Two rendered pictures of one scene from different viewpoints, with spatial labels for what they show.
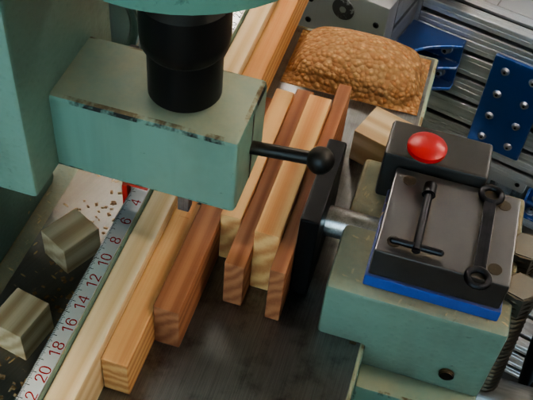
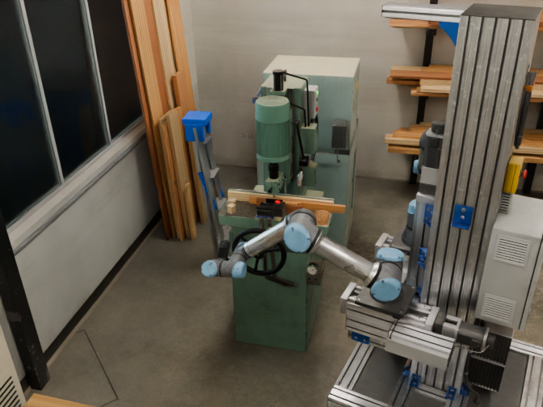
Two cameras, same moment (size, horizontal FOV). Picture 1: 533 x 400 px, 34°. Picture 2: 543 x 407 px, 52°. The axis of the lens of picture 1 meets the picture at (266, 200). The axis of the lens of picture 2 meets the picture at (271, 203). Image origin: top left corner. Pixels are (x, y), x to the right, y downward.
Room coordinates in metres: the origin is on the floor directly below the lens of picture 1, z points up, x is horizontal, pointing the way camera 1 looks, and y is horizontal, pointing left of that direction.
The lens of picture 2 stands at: (0.55, -2.63, 2.42)
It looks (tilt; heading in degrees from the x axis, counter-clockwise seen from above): 29 degrees down; 93
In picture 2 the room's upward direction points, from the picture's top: 1 degrees counter-clockwise
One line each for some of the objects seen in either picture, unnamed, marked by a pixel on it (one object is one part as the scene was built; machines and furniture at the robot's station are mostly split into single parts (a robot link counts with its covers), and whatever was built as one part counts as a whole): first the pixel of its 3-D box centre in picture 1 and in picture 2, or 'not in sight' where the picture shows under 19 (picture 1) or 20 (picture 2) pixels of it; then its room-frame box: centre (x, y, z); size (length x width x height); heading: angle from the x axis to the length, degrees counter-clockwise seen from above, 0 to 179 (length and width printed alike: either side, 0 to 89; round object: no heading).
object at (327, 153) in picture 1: (289, 151); not in sight; (0.42, -0.01, 1.04); 0.06 x 0.02 x 0.02; 78
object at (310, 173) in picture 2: not in sight; (308, 174); (0.63, 0.21, 1.02); 0.09 x 0.07 x 0.12; 168
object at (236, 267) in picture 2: not in sight; (233, 267); (0.28, -0.57, 0.93); 0.11 x 0.11 x 0.08; 77
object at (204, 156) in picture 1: (160, 128); (275, 183); (0.45, 0.08, 1.03); 0.14 x 0.07 x 0.09; 78
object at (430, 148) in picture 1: (427, 147); not in sight; (0.46, -0.12, 1.02); 0.03 x 0.03 x 0.01
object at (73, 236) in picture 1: (71, 240); not in sight; (0.50, 0.18, 0.82); 0.04 x 0.03 x 0.03; 142
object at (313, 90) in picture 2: not in sight; (310, 102); (0.64, 0.35, 1.40); 0.10 x 0.06 x 0.16; 78
